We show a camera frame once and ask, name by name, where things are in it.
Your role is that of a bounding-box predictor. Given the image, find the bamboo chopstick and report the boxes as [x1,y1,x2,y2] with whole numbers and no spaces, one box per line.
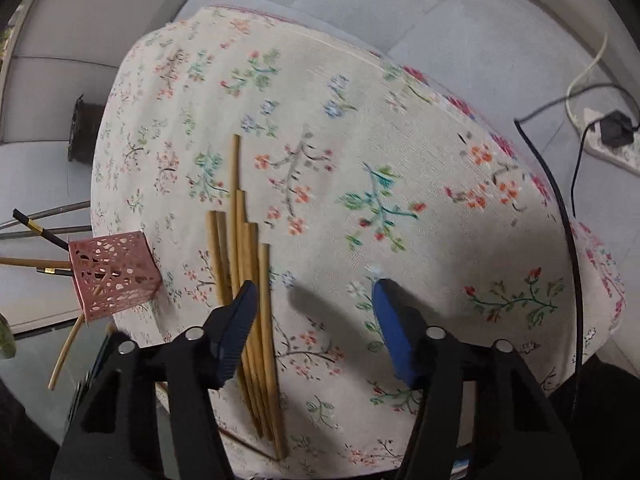
[258,244,288,460]
[238,190,273,441]
[205,210,233,306]
[242,222,284,458]

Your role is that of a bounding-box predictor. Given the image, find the pink perforated utensil holder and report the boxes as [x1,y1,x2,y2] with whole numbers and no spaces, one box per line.
[68,231,162,323]

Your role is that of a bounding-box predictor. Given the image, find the bamboo chopstick longest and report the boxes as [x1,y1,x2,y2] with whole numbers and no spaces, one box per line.
[230,133,264,438]

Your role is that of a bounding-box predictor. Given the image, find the bag of green vegetables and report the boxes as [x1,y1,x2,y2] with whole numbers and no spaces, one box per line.
[0,314,16,360]

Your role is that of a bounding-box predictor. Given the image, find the black tipped chopstick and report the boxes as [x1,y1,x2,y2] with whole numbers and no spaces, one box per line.
[12,209,68,252]

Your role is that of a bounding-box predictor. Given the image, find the floral tablecloth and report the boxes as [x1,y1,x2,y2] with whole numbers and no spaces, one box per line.
[89,4,627,479]

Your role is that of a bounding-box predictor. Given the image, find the white power strip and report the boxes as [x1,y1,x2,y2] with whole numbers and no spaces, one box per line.
[582,108,640,176]

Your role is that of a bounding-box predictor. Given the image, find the dark trash bin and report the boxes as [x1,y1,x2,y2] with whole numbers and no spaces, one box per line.
[67,96,105,166]

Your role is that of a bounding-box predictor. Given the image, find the black power adapter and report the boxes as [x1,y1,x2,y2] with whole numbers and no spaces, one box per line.
[600,110,634,148]

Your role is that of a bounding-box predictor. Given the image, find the mop with metal handle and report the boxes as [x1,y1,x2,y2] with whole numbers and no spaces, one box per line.
[1,200,92,240]

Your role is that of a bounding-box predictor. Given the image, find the black power cable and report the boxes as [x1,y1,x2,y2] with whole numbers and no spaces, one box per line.
[513,82,640,411]

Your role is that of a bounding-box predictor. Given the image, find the white power strip cord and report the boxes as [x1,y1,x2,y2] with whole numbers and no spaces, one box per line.
[565,29,610,131]

